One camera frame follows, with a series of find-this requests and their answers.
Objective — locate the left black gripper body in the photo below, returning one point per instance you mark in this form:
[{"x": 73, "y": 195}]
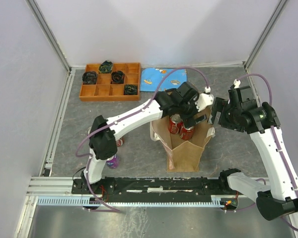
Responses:
[{"x": 187, "y": 112}]

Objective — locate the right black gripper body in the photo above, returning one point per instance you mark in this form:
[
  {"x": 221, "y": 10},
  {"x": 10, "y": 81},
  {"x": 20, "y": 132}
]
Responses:
[{"x": 229, "y": 119}]

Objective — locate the red coke can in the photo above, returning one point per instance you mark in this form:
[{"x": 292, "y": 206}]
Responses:
[
  {"x": 119, "y": 142},
  {"x": 175, "y": 124},
  {"x": 186, "y": 133}
]

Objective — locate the brown canvas tote bag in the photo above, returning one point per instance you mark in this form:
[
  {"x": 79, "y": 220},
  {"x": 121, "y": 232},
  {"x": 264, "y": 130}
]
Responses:
[{"x": 182, "y": 155}]

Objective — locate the red coke can front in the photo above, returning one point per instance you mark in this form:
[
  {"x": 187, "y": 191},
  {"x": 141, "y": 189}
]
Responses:
[{"x": 119, "y": 142}]

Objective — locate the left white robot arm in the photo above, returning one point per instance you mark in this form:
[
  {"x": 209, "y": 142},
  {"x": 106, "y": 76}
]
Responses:
[{"x": 185, "y": 101}]

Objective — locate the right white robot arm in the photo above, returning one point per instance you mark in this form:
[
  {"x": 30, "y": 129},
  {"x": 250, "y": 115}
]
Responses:
[{"x": 280, "y": 197}]

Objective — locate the blue patterned cloth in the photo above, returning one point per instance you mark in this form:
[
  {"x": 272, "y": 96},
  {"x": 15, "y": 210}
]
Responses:
[{"x": 151, "y": 77}]

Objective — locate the dark rolled sock right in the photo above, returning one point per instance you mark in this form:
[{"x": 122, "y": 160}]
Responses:
[{"x": 130, "y": 89}]

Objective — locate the orange wooden divider tray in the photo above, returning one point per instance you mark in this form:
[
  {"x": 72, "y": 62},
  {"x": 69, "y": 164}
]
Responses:
[{"x": 105, "y": 90}]

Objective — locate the dark rolled sock middle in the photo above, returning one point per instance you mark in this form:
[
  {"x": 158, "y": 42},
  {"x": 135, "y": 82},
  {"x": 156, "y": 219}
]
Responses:
[{"x": 117, "y": 77}]

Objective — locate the purple fanta can front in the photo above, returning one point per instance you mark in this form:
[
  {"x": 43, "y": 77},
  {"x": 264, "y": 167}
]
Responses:
[{"x": 113, "y": 162}]

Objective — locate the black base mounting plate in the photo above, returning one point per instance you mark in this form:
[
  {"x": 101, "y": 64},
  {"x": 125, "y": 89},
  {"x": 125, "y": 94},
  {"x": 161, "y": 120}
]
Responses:
[{"x": 160, "y": 189}]

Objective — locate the dark rolled sock top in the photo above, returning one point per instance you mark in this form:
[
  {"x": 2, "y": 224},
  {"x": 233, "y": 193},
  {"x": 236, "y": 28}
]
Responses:
[{"x": 106, "y": 67}]

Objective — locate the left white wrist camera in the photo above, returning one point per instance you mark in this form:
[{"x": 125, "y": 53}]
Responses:
[{"x": 204, "y": 99}]

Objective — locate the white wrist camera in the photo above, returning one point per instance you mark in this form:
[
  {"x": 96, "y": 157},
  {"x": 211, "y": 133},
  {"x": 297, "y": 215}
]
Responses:
[
  {"x": 204, "y": 99},
  {"x": 236, "y": 83}
]

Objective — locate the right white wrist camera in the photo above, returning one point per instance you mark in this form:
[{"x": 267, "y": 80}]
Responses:
[{"x": 236, "y": 83}]

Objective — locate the right aluminium corner post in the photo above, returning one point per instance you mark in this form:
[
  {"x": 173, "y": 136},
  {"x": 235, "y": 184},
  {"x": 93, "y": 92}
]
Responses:
[{"x": 265, "y": 33}]

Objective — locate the aluminium corner post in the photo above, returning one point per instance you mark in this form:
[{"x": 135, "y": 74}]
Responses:
[
  {"x": 265, "y": 33},
  {"x": 38, "y": 14}
]

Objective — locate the light blue cable duct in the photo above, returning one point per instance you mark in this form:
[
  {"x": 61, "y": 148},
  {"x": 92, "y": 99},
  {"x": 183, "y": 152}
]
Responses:
[{"x": 85, "y": 201}]

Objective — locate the left aluminium corner post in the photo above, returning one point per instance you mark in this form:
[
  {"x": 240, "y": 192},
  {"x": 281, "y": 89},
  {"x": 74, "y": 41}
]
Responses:
[{"x": 38, "y": 14}]

